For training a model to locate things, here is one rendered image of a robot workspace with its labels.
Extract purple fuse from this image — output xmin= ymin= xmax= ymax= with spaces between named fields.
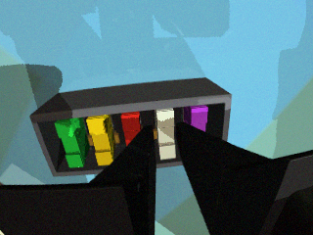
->
xmin=184 ymin=105 xmax=207 ymax=132

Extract red fuse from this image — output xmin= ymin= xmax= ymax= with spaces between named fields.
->
xmin=121 ymin=111 xmax=141 ymax=145

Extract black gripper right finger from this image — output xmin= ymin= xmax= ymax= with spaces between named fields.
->
xmin=176 ymin=121 xmax=313 ymax=235

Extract dark grey fuse block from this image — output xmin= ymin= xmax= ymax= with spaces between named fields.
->
xmin=30 ymin=77 xmax=232 ymax=177

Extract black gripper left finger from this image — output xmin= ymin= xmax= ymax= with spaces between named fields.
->
xmin=0 ymin=125 xmax=157 ymax=235

